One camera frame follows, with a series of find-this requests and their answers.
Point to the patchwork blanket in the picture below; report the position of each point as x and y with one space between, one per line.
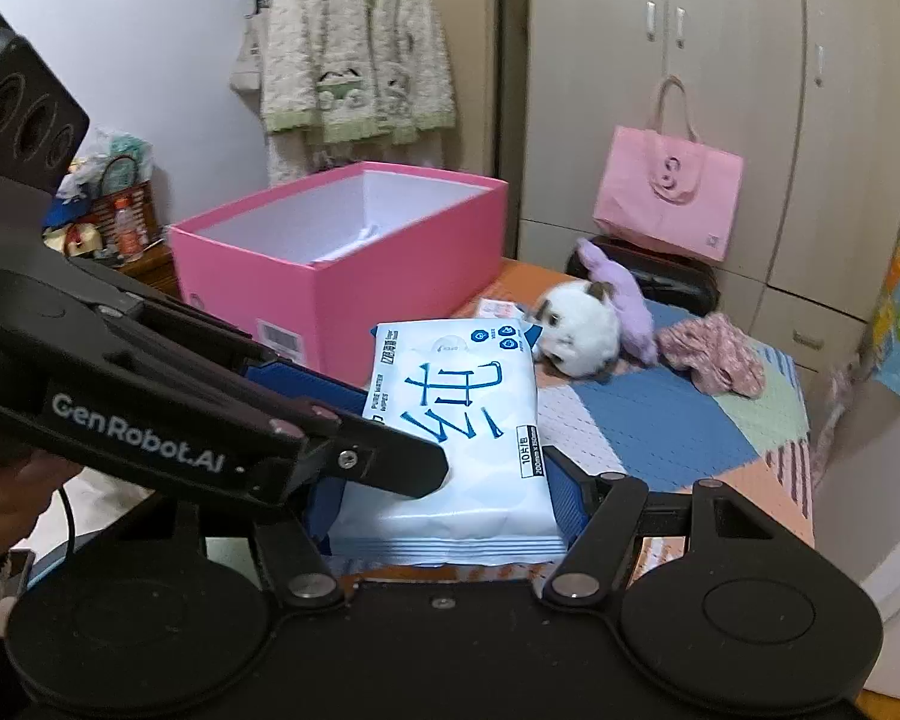
660 420

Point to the orange label drink bottle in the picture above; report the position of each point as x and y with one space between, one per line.
127 232

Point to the purple plush toy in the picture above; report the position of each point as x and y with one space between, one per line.
630 307

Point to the small wet wipes pack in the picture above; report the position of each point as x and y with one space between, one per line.
499 307

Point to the green patterned plastic bag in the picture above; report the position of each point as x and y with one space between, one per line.
116 150

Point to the black suitcase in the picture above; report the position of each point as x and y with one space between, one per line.
682 277

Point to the wooden cabinet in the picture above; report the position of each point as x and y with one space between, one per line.
139 270

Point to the pink cardboard box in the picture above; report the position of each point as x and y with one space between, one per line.
390 292

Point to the pink tote bag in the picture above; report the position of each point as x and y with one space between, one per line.
667 180

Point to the beige wardrobe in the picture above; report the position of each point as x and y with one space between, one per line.
720 52

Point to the white fleece jacket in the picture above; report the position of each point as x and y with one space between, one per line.
352 37

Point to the clear plastic bag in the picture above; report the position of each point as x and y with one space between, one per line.
838 420

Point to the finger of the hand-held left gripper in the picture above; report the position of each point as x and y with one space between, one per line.
397 465
307 386

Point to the person's left hand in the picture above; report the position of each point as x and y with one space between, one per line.
7 502

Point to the white plush cat toy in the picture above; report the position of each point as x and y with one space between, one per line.
581 330

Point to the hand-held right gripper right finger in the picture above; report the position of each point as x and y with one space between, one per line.
570 502

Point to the pink floral cloth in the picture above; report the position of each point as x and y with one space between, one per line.
712 356

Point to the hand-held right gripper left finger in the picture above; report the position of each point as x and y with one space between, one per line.
322 510

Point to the woven basket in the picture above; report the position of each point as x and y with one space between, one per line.
131 187

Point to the large wet wipes pack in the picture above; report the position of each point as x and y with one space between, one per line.
465 457

